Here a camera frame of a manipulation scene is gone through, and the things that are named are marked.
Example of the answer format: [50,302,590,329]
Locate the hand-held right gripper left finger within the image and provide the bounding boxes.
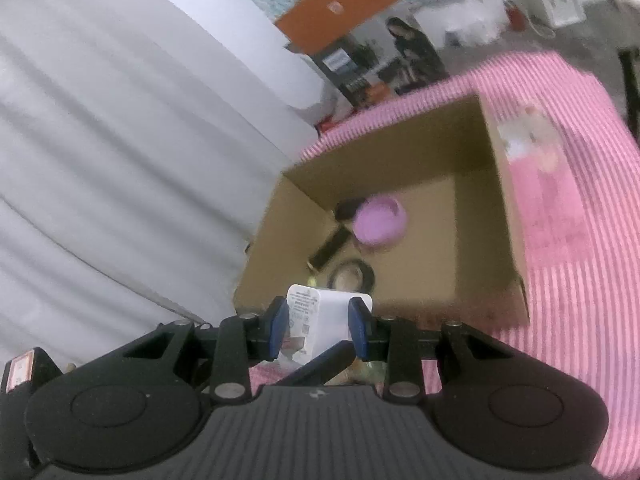
[149,296,292,404]

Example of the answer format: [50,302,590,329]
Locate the pink checked tablecloth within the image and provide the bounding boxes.
[247,51,640,477]

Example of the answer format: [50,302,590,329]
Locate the red thermos flask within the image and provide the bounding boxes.
[502,0,527,34]

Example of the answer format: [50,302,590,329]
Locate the white charger plug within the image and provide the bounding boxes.
[279,283,374,367]

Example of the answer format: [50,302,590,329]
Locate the brown cardboard box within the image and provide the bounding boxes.
[232,92,532,332]

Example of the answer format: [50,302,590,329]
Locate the red packages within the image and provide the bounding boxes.
[314,114,347,134]

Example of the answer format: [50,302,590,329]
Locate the orange lidded printed carton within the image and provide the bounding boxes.
[274,0,451,107]

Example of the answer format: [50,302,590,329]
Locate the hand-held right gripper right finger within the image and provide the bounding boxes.
[347,296,497,406]

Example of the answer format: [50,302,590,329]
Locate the purple plastic lid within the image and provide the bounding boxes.
[352,195,409,247]

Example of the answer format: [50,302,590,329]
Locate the black tape roll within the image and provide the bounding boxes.
[326,258,376,294]

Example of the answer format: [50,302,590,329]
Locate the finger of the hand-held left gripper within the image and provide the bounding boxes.
[279,340,357,387]

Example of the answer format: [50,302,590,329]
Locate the white curtain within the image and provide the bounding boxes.
[0,0,327,363]

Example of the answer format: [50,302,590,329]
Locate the black cylinder tube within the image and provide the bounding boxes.
[305,225,351,271]

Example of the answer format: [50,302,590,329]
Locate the black oval case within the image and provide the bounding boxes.
[334,199,369,224]

